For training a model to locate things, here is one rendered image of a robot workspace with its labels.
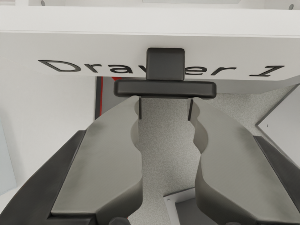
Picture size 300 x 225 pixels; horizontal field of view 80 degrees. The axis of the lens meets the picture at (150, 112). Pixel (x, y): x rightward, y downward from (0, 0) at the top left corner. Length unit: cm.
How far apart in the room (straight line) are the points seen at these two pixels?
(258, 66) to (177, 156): 91
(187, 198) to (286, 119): 69
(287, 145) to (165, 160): 67
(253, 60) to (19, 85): 32
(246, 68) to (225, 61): 3
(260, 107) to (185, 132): 45
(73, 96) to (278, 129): 109
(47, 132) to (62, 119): 3
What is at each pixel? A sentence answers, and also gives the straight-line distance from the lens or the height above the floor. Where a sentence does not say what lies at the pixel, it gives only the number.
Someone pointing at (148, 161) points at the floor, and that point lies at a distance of 106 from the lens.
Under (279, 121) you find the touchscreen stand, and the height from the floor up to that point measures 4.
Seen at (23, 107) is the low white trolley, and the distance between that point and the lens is 34.
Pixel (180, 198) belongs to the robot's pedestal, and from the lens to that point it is 111.
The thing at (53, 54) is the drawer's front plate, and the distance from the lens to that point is 18.
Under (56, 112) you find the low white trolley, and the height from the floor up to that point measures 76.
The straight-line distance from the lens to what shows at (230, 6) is 25.
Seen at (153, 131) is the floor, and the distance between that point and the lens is 104.
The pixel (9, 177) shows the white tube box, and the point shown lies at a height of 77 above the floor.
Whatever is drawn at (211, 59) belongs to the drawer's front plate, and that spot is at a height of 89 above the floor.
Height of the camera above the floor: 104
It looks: 87 degrees down
